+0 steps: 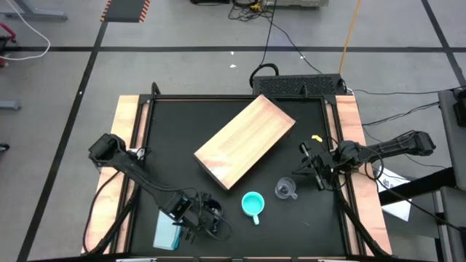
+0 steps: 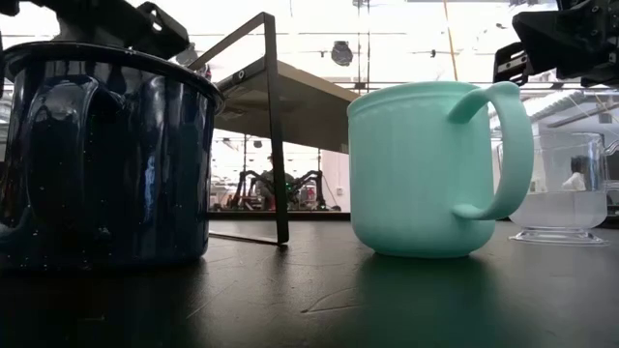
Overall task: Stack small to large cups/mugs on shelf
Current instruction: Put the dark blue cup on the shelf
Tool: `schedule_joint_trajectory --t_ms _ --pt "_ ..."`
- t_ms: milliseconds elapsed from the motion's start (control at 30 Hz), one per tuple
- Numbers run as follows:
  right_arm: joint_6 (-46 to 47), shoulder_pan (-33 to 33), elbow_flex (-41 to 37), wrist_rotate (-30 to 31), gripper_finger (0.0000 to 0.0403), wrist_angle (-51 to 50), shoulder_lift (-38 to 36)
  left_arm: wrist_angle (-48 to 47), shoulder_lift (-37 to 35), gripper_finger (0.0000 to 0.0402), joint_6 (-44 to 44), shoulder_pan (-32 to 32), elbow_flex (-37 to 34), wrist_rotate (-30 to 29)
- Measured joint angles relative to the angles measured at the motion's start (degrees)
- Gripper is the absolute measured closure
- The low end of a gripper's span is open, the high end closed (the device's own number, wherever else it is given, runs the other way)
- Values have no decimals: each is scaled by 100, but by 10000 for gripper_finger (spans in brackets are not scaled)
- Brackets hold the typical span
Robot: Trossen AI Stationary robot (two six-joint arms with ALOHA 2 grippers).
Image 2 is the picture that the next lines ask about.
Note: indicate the round black ceiling fixture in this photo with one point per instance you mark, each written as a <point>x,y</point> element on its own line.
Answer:
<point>342,53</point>

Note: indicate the teal plastic mug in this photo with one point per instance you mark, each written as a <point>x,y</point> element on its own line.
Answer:
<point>411,169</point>

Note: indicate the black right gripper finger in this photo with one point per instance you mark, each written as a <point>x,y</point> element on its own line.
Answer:
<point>539,38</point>

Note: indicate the clear glass mug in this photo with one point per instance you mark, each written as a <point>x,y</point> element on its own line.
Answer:
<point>556,212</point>

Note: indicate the dark blue enamel mug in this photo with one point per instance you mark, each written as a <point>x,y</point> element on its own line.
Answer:
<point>106,159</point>

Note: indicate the black background robot arm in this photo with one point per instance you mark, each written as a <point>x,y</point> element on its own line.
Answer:
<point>242,176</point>
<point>312,176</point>

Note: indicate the person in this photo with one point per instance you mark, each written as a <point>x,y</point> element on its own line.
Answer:
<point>575,181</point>

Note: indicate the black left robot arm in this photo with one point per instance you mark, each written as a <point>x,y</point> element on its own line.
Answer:
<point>7,6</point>

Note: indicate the wooden shelf with black legs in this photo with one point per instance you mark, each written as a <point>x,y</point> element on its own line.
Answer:
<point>300,111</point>

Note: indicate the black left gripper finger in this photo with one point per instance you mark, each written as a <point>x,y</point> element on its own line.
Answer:
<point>167,41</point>
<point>97,31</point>

